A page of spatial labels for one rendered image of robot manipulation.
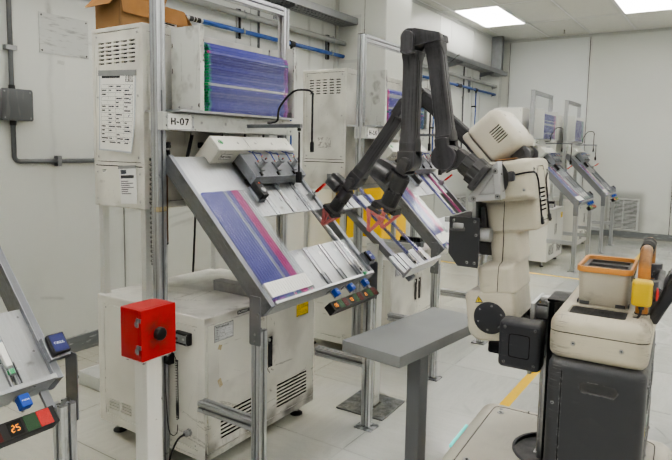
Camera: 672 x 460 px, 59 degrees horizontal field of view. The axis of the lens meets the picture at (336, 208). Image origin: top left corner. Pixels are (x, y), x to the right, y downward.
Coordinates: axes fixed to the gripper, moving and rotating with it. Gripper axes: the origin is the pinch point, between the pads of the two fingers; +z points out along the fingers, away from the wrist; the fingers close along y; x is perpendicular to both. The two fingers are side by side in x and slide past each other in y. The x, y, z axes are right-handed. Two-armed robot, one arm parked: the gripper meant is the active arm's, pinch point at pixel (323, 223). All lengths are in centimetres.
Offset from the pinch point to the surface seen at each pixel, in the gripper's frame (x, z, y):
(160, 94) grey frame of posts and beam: -57, -20, 62
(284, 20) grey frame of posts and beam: -81, -51, -11
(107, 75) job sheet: -89, -6, 60
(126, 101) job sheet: -73, -5, 60
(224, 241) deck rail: -1, 1, 60
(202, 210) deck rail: -16, 0, 60
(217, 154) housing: -38, -7, 40
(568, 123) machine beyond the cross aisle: -64, -34, -596
